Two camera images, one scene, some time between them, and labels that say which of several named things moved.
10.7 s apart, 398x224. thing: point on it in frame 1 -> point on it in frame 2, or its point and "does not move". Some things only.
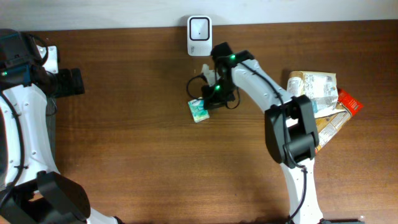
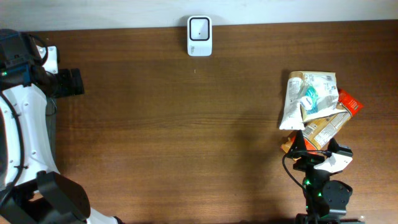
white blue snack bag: (321, 88) does not move
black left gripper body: (64, 83) does not move
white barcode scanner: (199, 35) does not move
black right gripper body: (219, 94) -> (314, 177)
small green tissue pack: (198, 111) -> (309, 102)
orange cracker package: (329, 126) does not move
